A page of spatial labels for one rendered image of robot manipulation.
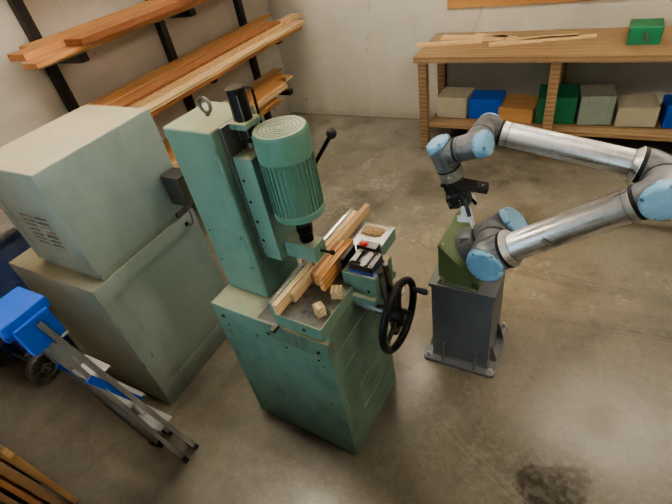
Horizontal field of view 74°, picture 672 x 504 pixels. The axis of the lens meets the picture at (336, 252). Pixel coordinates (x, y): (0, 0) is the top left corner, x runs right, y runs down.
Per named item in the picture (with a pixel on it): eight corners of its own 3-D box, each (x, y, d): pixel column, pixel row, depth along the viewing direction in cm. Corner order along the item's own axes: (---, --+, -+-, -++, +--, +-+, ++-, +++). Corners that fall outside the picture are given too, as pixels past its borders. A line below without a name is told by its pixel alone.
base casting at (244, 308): (331, 363, 162) (326, 347, 156) (216, 317, 189) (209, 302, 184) (384, 282, 190) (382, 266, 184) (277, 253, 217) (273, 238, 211)
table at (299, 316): (347, 351, 149) (344, 340, 145) (275, 324, 163) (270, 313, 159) (417, 243, 186) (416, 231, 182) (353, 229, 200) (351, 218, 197)
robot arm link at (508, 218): (503, 240, 201) (535, 222, 187) (492, 263, 190) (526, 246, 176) (479, 216, 199) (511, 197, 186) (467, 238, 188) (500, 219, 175)
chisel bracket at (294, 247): (318, 266, 162) (313, 248, 157) (287, 258, 169) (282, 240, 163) (328, 254, 166) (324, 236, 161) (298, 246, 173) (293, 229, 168)
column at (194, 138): (268, 300, 180) (208, 133, 134) (227, 286, 190) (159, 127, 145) (299, 265, 193) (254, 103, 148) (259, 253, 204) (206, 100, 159)
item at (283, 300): (279, 315, 158) (275, 306, 155) (274, 314, 159) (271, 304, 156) (358, 220, 195) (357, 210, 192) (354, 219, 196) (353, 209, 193)
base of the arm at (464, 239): (463, 221, 208) (479, 211, 201) (490, 251, 209) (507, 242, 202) (448, 244, 196) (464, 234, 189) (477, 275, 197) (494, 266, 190)
